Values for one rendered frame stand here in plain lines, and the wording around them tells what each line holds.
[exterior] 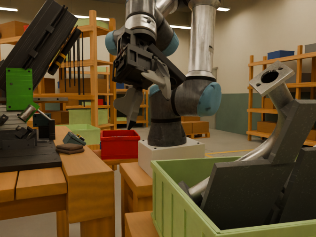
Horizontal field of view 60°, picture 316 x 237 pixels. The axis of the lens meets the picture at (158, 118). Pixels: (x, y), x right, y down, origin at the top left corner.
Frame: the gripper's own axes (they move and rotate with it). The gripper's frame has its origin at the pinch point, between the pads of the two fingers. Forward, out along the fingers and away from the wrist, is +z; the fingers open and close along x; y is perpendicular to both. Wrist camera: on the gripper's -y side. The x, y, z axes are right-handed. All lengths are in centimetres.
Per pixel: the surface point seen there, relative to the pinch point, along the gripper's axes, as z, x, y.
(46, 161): -7, -59, 6
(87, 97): -176, -275, -77
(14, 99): -43, -87, 19
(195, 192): 14.4, 2.2, -8.8
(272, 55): -391, -213, -481
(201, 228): 21.8, 10.7, -1.7
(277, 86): 3.6, 23.9, -6.9
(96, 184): 4.2, -38.9, -5.4
